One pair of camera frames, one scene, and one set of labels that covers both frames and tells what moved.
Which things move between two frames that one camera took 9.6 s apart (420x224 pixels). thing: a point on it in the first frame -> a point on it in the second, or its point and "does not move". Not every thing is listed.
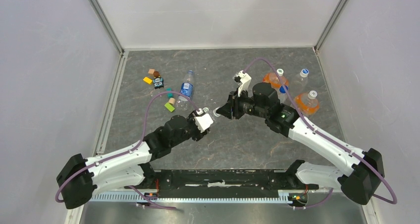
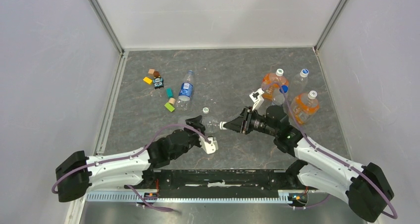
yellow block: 148,81 does not move
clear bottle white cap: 299,82 does not move
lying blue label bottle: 186,92 does not move
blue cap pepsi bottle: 283,96 does not move
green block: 169,107 does not move
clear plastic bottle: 217,111 -> 210,124
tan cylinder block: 172,100 does not move
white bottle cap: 214,112 -> 221,125
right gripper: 231,109 -> 241,124
